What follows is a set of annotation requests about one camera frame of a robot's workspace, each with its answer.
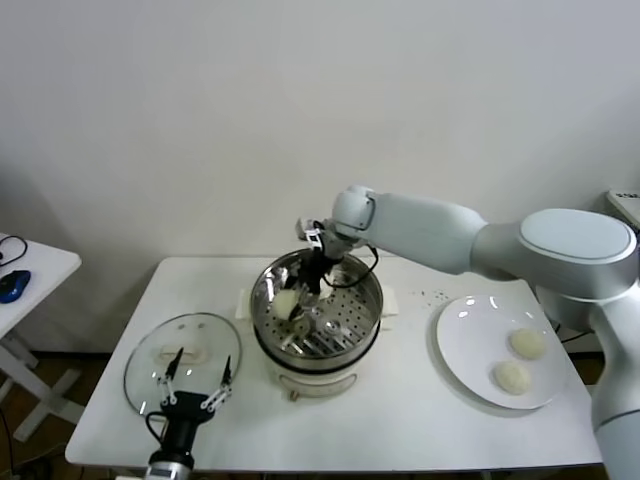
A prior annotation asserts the white side table with mouse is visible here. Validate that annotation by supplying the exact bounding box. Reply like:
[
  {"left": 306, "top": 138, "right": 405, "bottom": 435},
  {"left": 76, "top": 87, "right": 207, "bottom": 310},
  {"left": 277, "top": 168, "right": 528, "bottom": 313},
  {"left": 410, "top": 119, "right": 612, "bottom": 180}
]
[{"left": 0, "top": 233, "right": 84, "bottom": 444}]

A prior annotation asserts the white side table with label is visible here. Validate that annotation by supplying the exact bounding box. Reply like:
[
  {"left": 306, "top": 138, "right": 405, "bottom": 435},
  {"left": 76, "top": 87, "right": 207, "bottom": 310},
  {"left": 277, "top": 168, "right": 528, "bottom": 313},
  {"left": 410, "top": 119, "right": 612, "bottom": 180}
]
[{"left": 605, "top": 189, "right": 640, "bottom": 234}]

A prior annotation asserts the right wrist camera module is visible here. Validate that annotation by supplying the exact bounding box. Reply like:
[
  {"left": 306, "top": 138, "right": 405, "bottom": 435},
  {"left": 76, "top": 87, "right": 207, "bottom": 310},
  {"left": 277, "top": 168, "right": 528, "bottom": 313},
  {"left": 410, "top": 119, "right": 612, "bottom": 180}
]
[{"left": 294, "top": 217, "right": 326, "bottom": 249}]

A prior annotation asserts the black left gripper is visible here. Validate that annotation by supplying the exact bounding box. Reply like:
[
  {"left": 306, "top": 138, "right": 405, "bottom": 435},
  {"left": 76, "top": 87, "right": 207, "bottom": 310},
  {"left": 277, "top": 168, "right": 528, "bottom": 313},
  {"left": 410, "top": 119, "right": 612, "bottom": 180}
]
[{"left": 157, "top": 347, "right": 235, "bottom": 449}]

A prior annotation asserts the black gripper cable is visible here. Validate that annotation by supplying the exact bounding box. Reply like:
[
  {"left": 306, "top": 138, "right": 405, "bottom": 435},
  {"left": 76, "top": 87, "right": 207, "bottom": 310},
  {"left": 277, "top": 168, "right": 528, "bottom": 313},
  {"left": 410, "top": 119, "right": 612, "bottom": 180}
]
[
  {"left": 329, "top": 239, "right": 381, "bottom": 291},
  {"left": 145, "top": 412, "right": 169, "bottom": 445}
]

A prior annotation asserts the glass pot lid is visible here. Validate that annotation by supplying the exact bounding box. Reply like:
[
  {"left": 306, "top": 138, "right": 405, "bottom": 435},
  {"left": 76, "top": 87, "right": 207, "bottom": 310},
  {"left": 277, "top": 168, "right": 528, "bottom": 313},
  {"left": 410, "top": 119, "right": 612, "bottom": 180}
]
[{"left": 123, "top": 313, "right": 244, "bottom": 423}]

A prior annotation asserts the blue computer mouse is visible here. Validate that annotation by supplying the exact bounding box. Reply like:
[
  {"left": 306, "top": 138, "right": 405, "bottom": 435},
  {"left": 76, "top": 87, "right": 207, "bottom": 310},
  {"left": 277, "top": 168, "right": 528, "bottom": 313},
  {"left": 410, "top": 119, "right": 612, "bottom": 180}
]
[{"left": 0, "top": 269, "right": 32, "bottom": 305}]

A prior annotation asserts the black mouse cable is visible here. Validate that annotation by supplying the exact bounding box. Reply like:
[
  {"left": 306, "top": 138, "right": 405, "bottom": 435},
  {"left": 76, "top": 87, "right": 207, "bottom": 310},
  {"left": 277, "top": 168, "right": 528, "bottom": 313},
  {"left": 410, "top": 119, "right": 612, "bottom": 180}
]
[{"left": 0, "top": 235, "right": 29, "bottom": 269}]

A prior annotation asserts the white oval plate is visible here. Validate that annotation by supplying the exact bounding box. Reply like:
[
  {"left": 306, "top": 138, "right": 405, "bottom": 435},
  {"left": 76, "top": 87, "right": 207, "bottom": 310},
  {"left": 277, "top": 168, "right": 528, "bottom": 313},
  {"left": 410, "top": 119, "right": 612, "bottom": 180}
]
[{"left": 427, "top": 294, "right": 569, "bottom": 412}]

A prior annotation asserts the perforated steel steamer basket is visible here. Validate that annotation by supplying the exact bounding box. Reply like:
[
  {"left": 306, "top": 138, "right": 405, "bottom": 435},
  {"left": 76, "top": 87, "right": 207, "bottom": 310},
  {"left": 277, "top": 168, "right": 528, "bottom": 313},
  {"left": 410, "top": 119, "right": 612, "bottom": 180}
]
[{"left": 249, "top": 248, "right": 385, "bottom": 362}]

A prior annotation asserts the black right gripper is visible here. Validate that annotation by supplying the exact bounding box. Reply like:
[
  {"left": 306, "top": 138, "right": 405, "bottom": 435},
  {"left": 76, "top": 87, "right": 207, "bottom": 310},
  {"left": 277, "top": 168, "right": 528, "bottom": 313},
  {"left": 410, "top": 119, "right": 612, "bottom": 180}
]
[{"left": 282, "top": 244, "right": 341, "bottom": 321}]

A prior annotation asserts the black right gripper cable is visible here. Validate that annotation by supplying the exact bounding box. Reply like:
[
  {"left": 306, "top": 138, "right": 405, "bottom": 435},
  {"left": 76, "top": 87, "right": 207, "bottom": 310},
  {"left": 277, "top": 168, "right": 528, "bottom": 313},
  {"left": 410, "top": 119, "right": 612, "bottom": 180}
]
[{"left": 329, "top": 239, "right": 381, "bottom": 291}]

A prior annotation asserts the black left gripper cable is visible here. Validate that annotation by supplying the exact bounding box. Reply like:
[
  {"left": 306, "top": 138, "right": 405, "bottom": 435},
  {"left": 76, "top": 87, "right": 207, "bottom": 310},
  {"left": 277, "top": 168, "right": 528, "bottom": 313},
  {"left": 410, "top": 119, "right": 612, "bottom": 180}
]
[{"left": 145, "top": 412, "right": 169, "bottom": 445}]

